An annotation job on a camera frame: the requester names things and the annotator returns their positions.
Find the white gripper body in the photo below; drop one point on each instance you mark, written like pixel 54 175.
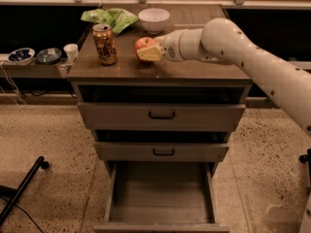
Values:
pixel 170 47

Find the red apple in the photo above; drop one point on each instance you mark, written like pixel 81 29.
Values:
pixel 143 42

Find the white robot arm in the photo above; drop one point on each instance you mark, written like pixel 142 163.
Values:
pixel 287 85

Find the grey drawer cabinet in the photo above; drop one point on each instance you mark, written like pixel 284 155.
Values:
pixel 164 82

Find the top drawer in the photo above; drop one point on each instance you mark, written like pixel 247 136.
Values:
pixel 189 117

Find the drawer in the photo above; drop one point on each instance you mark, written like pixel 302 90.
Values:
pixel 144 152
pixel 161 197
pixel 189 117

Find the middle drawer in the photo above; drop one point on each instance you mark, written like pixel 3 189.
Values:
pixel 144 152

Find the bottom drawer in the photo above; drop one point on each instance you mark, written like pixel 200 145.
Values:
pixel 161 197

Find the white bowl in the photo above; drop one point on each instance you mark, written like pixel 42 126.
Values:
pixel 154 20

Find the green chip bag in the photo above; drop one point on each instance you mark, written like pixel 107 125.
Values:
pixel 118 19

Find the orange drink can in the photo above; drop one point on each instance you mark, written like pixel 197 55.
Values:
pixel 105 43

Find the white paper cup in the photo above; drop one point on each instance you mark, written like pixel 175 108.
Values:
pixel 72 52

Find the dark blue bowl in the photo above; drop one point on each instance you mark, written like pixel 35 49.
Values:
pixel 49 56

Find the blue patterned bowl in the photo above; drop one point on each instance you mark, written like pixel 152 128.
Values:
pixel 21 57

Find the grey side shelf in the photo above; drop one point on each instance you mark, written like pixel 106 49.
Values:
pixel 34 70

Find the black stand leg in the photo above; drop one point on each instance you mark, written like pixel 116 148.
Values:
pixel 13 194

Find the black chair caster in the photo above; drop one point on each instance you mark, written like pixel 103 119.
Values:
pixel 306 158

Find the black top drawer handle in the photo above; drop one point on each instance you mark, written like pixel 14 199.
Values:
pixel 153 115

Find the black drawer handle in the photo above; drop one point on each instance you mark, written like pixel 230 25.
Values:
pixel 169 152
pixel 153 115

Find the black middle drawer handle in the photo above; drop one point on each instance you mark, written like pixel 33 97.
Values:
pixel 169 152

